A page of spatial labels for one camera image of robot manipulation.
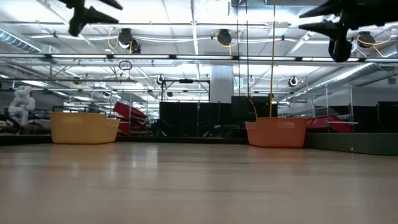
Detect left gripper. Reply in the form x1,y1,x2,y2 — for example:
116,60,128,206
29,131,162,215
58,0,124,37

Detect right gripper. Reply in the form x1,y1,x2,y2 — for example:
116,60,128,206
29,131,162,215
298,0,398,63

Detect metal shelf rack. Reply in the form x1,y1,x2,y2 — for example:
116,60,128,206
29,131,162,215
292,85,359,126

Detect red plastic bin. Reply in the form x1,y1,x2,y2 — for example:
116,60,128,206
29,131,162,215
113,101,149,136
307,114,354,134

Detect long ceiling light bar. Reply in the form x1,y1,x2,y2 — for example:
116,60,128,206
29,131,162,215
0,53,398,62

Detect yellow plastic bin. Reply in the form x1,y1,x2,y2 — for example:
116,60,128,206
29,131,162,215
49,111,121,145

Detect white building column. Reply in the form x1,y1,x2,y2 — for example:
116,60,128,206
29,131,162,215
210,65,234,103

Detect orange plastic bin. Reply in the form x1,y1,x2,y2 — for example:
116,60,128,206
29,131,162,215
244,116,308,149

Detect black partition panels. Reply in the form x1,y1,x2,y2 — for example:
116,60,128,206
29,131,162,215
159,95,278,138

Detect small black cable loop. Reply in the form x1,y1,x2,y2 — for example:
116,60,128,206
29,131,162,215
118,60,134,72

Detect silver air duct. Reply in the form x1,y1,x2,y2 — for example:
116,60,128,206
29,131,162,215
0,29,43,54
306,62,379,93

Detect thin black hanging cable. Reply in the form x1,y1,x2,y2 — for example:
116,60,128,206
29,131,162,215
245,0,250,97
235,0,241,97

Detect black gantry frame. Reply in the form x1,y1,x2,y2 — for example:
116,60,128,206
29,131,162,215
160,78,211,103

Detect short yellow cable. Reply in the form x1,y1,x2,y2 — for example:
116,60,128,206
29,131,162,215
245,95,259,123

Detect black metal table frame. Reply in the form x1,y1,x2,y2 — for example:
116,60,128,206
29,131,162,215
0,134,249,146

